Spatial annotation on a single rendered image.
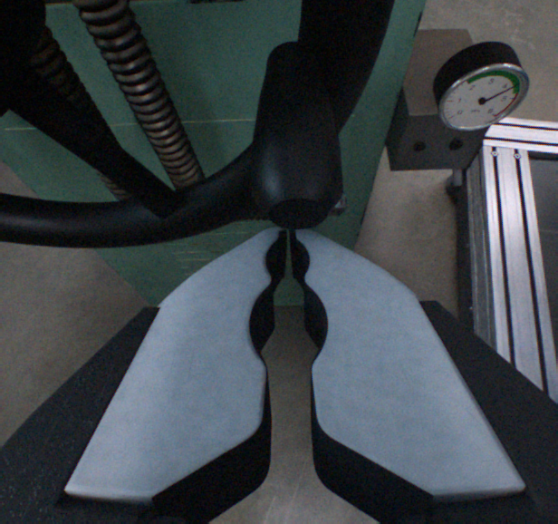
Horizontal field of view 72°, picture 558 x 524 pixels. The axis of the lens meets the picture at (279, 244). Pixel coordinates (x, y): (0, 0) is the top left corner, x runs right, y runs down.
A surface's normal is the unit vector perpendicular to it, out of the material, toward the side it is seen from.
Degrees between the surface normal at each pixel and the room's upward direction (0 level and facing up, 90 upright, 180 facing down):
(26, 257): 0
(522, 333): 0
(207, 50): 90
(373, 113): 90
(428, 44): 0
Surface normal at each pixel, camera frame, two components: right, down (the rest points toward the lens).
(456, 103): 0.01, 0.88
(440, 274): -0.04, -0.47
